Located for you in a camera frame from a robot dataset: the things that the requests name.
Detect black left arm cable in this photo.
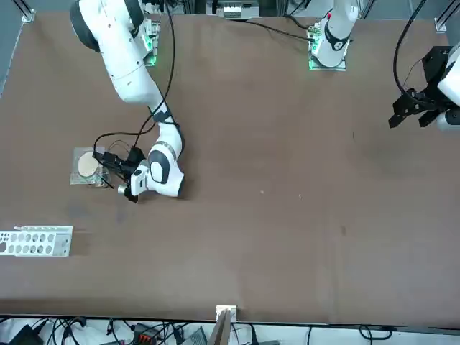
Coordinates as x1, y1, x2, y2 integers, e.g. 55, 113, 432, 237
392, 0, 431, 98

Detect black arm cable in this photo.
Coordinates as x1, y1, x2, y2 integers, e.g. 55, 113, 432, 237
392, 0, 431, 98
93, 0, 180, 161

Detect white test tube rack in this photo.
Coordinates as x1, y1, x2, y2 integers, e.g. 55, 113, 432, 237
0, 224, 75, 257

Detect black power adapter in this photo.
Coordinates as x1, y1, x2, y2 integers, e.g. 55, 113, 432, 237
7, 324, 43, 345

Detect white post bracket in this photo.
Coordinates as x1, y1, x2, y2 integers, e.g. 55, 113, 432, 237
215, 304, 238, 321

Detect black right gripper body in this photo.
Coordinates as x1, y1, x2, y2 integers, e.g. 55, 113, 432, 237
121, 147, 145, 177

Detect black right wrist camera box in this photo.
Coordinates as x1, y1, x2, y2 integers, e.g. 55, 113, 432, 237
116, 185, 139, 204

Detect black table cable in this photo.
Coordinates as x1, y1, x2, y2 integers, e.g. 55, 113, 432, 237
245, 16, 316, 43

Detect upright camera post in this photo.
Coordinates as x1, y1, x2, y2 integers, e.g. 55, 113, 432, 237
209, 308, 234, 345

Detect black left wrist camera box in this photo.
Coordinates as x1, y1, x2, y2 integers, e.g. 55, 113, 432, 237
422, 45, 452, 87

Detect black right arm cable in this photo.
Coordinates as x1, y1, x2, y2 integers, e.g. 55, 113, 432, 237
93, 0, 180, 161

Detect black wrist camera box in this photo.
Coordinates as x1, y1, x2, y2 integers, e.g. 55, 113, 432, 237
422, 45, 452, 87
116, 185, 139, 204

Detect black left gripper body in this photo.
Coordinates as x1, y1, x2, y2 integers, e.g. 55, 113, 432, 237
404, 84, 450, 113

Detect red black device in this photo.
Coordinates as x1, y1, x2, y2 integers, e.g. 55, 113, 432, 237
132, 323, 160, 344

